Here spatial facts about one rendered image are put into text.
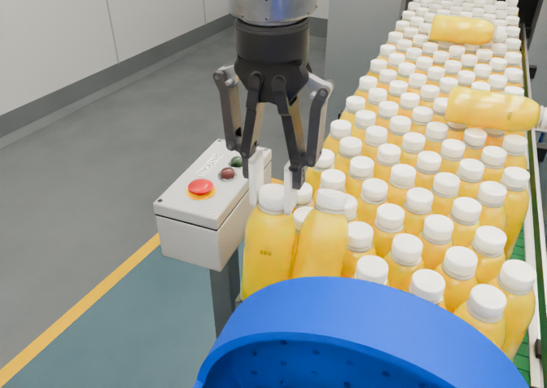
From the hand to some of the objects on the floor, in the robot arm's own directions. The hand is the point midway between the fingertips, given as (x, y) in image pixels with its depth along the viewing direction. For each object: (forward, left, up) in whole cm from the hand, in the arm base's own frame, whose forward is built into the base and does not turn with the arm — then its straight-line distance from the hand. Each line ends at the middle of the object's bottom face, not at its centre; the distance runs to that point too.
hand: (273, 183), depth 60 cm
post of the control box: (-9, 0, -118) cm, 118 cm away
